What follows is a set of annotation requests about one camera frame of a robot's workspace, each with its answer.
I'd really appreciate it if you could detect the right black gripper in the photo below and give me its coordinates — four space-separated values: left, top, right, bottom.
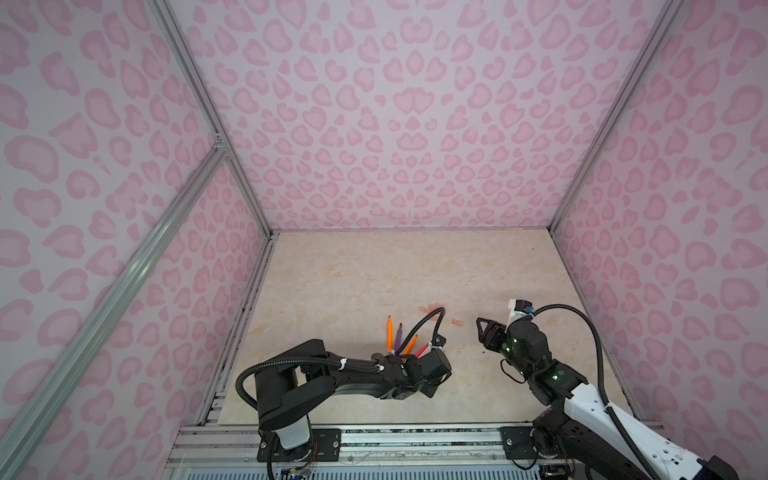
471 318 535 384

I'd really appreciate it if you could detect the pink pen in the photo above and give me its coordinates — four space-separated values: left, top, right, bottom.
415 343 431 358

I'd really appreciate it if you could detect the orange pen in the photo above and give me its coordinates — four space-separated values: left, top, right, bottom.
403 334 418 355
386 315 394 353

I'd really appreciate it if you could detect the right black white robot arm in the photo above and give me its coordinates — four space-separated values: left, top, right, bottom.
476 315 738 479

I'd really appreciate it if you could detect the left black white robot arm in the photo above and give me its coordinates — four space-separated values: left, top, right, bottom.
235 339 452 451

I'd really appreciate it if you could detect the purple pen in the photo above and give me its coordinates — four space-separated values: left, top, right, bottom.
393 323 403 350

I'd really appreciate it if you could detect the right corner aluminium profile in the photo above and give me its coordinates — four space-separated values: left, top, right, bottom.
547 0 688 237

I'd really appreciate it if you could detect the corner aluminium profile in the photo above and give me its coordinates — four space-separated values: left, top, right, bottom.
547 0 688 237
146 0 273 239

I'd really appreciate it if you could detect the left corner aluminium profile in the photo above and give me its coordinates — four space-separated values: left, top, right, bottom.
146 0 273 239

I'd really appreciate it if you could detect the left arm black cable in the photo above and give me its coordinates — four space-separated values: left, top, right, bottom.
395 307 448 355

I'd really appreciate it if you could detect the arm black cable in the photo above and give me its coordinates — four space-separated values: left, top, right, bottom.
395 307 448 355
530 303 661 480

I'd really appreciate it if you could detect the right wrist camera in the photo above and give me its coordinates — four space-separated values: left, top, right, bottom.
507 299 534 325

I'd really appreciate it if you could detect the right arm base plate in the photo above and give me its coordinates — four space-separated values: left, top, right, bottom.
499 424 538 461

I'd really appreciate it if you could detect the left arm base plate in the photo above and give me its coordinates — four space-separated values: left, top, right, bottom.
257 428 342 463

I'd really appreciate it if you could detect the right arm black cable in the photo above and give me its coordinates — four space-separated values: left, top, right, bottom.
530 303 661 480

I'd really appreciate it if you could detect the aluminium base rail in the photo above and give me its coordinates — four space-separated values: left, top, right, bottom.
158 422 667 480

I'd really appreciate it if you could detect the diagonal aluminium wall profile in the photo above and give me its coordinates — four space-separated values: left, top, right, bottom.
1 146 226 479

